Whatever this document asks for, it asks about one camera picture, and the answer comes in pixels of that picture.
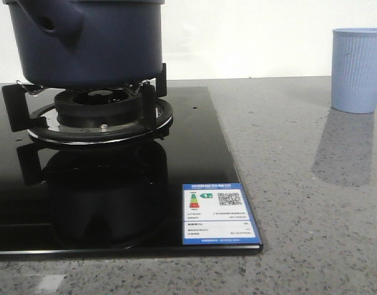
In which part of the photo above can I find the light blue ribbed cup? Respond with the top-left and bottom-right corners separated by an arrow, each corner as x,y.
331,28 -> 377,114

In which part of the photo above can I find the black pot support grate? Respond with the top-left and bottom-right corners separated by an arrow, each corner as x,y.
2,68 -> 173,146

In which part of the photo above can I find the dark blue cooking pot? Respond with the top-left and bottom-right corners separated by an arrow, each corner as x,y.
6,1 -> 162,89

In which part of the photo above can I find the blue energy label sticker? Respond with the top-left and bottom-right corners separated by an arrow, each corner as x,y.
182,183 -> 262,248

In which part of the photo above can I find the black round gas burner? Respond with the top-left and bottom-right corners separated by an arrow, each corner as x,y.
54,89 -> 143,128

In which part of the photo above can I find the black glass gas stove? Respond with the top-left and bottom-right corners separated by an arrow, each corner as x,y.
0,85 -> 263,260

